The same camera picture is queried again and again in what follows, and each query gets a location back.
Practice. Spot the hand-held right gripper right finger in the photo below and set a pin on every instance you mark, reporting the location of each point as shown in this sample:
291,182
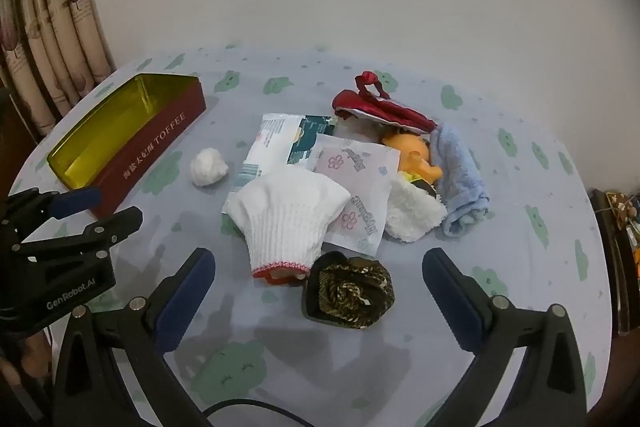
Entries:
452,302

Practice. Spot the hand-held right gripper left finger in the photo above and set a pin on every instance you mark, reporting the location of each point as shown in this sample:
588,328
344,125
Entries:
185,302

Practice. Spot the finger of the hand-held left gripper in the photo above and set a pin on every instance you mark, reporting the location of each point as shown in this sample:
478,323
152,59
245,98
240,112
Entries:
75,202
117,227

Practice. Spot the white fluffy sponge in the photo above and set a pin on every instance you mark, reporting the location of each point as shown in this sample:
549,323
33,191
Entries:
412,212

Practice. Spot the leopard print scrunchie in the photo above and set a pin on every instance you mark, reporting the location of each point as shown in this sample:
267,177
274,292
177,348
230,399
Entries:
350,292

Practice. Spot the red tin box gold inside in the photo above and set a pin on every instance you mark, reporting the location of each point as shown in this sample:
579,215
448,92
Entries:
165,132

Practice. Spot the white cotton ball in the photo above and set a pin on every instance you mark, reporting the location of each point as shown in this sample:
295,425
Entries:
209,169

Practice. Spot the light blue towel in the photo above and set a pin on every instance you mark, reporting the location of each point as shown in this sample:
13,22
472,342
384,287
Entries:
460,187

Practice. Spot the floral print white packet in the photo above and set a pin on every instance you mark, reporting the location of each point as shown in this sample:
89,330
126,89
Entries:
350,159
362,217

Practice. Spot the white knit glove red trim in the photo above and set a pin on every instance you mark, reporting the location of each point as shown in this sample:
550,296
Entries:
285,217

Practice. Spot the orange rubber toy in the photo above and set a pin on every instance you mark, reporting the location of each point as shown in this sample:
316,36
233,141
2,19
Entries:
407,154

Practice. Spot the teal and white plastic packet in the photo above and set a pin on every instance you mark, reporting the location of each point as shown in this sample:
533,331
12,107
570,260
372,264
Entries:
280,137

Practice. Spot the red satin pouch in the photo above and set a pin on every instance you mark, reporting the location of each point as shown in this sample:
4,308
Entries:
380,107

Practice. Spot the cloud print bed sheet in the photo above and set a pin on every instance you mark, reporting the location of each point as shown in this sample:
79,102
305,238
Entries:
500,177

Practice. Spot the cluttered wooden shelf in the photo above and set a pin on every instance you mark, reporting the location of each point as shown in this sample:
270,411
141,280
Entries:
607,267

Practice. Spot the beige leaf print curtain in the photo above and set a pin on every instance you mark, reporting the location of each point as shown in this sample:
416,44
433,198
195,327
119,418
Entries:
55,32

